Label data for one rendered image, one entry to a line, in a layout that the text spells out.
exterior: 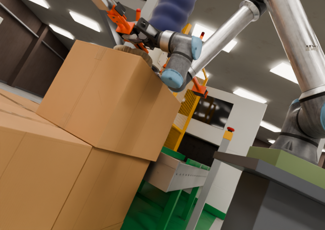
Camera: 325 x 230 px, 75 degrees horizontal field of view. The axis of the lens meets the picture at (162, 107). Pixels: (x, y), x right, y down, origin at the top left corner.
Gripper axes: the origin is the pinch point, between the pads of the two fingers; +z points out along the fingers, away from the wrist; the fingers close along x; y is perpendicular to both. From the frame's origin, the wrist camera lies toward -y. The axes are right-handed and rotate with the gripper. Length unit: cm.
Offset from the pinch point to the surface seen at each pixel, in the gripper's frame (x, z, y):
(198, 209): -76, -48, 119
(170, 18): 23.0, -5.9, 19.5
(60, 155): -58, -17, -17
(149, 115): -30.5, -19.1, 22.1
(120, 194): -74, -17, 36
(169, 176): -57, -30, 63
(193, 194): -76, -30, 184
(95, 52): -16.9, 6.2, -3.8
